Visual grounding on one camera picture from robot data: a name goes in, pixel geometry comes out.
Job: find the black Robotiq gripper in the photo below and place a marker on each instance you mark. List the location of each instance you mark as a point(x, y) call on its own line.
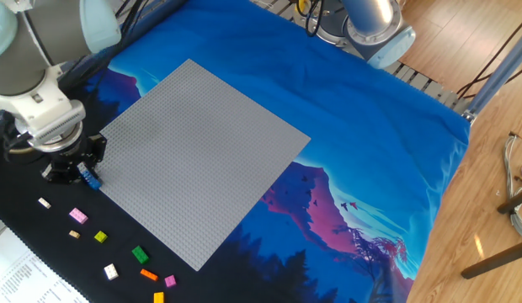
point(71, 153)

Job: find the blue Lego brick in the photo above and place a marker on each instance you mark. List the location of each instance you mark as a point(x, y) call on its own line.
point(92, 180)

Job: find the lime green Lego brick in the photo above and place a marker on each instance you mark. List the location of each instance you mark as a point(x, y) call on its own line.
point(100, 236)

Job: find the small magenta Lego brick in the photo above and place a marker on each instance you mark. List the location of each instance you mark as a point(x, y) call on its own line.
point(170, 281)

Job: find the dark wooden stool leg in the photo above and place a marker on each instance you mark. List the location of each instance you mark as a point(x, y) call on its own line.
point(496, 258)

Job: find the grey Lego baseplate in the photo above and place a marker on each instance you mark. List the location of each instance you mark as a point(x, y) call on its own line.
point(193, 160)

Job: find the blue mountain landscape cloth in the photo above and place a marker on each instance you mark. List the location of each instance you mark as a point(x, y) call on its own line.
point(328, 105)

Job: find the printed paper sheet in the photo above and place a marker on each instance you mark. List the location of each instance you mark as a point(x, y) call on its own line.
point(21, 278)

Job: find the large pink Lego brick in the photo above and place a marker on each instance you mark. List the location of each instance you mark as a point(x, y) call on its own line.
point(78, 215)

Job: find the orange Lego brick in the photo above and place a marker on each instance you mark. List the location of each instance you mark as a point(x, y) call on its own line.
point(149, 274)

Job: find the yellow Lego brick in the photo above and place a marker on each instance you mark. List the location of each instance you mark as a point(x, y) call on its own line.
point(158, 298)

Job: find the aluminium frame beam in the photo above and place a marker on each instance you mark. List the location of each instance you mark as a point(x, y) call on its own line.
point(496, 76)

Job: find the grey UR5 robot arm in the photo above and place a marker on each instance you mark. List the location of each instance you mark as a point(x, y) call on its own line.
point(33, 42)

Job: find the cream small Lego brick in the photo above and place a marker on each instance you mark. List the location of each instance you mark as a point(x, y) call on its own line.
point(44, 203)

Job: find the dark green Lego brick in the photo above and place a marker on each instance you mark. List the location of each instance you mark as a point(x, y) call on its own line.
point(140, 255)

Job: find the white Lego brick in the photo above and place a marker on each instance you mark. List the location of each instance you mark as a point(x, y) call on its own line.
point(111, 272)

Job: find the tan small Lego brick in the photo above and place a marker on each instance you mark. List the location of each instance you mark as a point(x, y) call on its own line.
point(74, 234)

